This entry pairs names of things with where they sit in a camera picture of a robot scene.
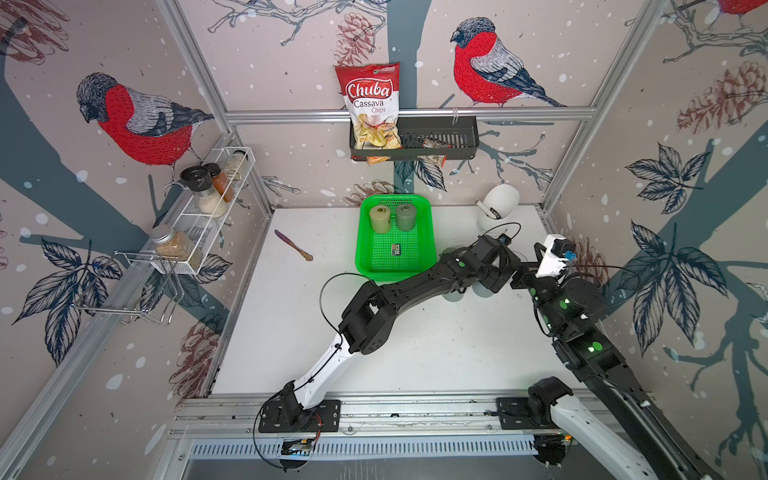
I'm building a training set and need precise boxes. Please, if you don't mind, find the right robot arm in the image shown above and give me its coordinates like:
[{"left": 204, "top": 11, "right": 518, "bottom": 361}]
[{"left": 510, "top": 262, "right": 719, "bottom": 479}]

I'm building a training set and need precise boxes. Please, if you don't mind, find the orange spice jar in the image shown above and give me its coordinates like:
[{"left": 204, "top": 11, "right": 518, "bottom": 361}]
[{"left": 204, "top": 163, "right": 235, "bottom": 203}]

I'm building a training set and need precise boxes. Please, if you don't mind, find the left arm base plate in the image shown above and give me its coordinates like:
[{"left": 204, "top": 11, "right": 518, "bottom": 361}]
[{"left": 257, "top": 400, "right": 341, "bottom": 433}]

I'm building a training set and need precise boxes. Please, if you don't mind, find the green tea canister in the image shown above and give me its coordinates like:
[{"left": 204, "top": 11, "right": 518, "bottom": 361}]
[{"left": 396, "top": 203, "right": 418, "bottom": 232}]

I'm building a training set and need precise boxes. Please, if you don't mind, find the Chuba cassava chips bag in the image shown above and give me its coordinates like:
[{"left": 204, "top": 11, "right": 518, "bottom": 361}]
[{"left": 335, "top": 63, "right": 402, "bottom": 150}]

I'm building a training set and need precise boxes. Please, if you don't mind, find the purple gold butter knife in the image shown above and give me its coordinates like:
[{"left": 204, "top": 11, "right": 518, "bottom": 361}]
[{"left": 274, "top": 229, "right": 314, "bottom": 262}]

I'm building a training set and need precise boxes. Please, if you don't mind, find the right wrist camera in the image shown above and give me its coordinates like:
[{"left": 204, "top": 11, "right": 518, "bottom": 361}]
[{"left": 534, "top": 234, "right": 577, "bottom": 278}]

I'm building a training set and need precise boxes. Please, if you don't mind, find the silver lid grain jar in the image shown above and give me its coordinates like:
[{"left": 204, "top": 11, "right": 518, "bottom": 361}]
[{"left": 149, "top": 224, "right": 193, "bottom": 261}]

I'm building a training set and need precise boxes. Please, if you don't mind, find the pale spice jar back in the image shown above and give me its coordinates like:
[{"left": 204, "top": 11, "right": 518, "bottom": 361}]
[{"left": 223, "top": 150, "right": 249, "bottom": 182}]

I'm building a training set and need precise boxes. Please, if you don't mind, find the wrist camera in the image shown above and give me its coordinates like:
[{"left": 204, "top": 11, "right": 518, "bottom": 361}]
[
  {"left": 534, "top": 234, "right": 577, "bottom": 278},
  {"left": 497, "top": 234, "right": 513, "bottom": 247}
]

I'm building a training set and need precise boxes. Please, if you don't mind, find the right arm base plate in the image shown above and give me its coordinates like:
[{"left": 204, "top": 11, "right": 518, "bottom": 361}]
[{"left": 485, "top": 395, "right": 573, "bottom": 430}]

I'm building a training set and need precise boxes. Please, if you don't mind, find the white wire spice rack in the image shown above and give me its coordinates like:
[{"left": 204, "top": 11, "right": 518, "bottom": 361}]
[{"left": 71, "top": 146, "right": 255, "bottom": 326}]

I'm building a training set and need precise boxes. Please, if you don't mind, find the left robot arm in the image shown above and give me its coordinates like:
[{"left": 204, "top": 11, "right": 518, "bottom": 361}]
[{"left": 272, "top": 234, "right": 520, "bottom": 430}]

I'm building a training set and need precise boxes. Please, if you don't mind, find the dark wall-mounted basket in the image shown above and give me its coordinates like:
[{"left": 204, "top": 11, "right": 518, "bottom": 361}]
[{"left": 349, "top": 116, "right": 479, "bottom": 161}]

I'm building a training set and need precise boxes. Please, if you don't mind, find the small snack packet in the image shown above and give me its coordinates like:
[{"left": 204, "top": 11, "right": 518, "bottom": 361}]
[{"left": 419, "top": 138, "right": 451, "bottom": 167}]

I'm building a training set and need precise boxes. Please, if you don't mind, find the yellow tea canister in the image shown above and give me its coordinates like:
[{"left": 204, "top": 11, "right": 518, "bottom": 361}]
[{"left": 369, "top": 204, "right": 391, "bottom": 234}]

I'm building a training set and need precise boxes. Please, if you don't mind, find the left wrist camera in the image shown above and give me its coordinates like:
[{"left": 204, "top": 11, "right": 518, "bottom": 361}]
[{"left": 497, "top": 234, "right": 513, "bottom": 247}]

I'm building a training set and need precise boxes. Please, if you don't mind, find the white utensil holder cup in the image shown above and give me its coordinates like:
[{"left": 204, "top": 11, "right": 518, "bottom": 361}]
[{"left": 477, "top": 183, "right": 521, "bottom": 232}]

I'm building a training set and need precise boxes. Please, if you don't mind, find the white spoon in holder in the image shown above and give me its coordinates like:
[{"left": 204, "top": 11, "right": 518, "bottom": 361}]
[{"left": 476, "top": 200, "right": 497, "bottom": 219}]

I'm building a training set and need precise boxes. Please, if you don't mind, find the black lid spice jar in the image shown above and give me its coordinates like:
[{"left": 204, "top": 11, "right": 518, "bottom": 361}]
[{"left": 180, "top": 165, "right": 227, "bottom": 218}]

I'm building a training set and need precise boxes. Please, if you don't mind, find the green plastic basket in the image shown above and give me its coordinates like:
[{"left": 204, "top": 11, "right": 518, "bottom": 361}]
[{"left": 355, "top": 194, "right": 438, "bottom": 283}]

